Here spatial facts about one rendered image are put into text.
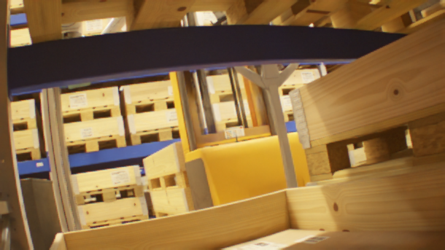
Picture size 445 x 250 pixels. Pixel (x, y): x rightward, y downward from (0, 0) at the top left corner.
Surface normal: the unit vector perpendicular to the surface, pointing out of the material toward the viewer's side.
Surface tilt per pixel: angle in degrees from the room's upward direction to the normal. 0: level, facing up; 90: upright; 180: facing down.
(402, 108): 90
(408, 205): 90
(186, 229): 90
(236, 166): 74
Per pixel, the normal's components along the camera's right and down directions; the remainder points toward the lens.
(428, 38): -0.90, 0.13
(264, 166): 0.32, -0.45
